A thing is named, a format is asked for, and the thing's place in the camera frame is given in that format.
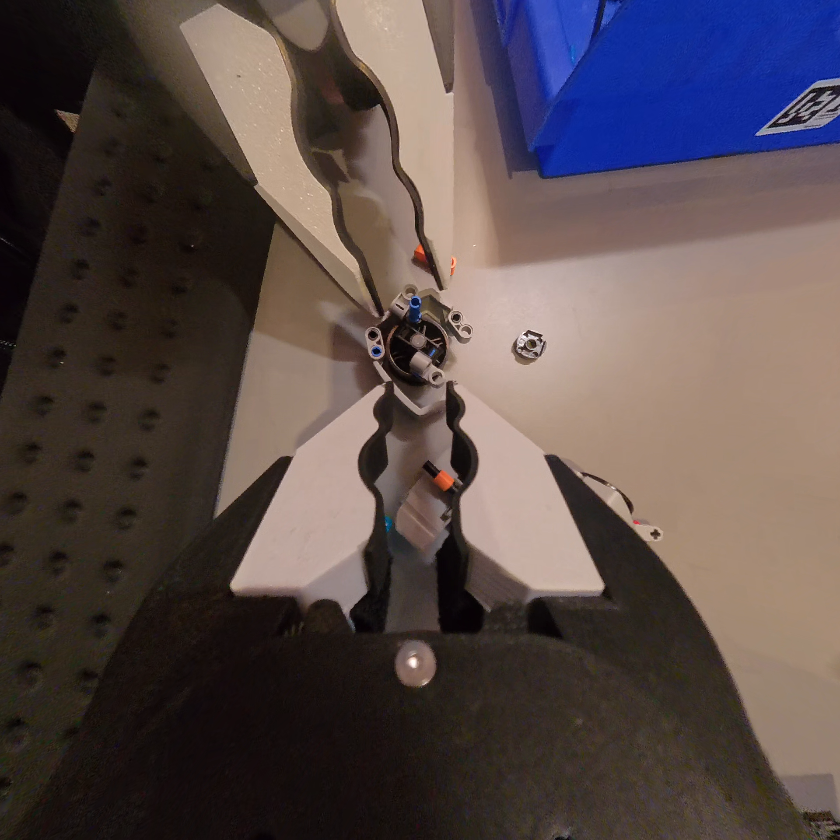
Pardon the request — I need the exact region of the grey block module orange part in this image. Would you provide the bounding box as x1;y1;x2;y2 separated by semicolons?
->
574;471;665;542

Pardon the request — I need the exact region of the small grey panel orange pin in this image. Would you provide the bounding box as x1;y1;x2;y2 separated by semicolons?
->
397;461;463;553

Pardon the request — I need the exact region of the blue plastic bin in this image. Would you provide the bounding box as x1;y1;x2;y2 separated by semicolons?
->
472;0;840;179

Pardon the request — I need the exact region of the person's left hand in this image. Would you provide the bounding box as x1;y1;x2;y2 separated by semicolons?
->
308;66;380;155

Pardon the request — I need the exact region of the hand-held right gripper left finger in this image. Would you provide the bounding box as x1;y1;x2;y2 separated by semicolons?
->
230;382;393;599

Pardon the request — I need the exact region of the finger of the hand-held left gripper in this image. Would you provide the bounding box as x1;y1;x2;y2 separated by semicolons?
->
331;0;457;293
179;0;386;316

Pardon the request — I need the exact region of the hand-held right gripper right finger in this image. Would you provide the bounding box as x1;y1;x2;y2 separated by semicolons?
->
446;382;606;609

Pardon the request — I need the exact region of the grey curved panel block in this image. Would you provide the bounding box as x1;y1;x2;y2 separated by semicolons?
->
364;285;475;417

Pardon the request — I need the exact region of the small orange block pin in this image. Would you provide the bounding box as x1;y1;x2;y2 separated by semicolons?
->
412;244;458;275

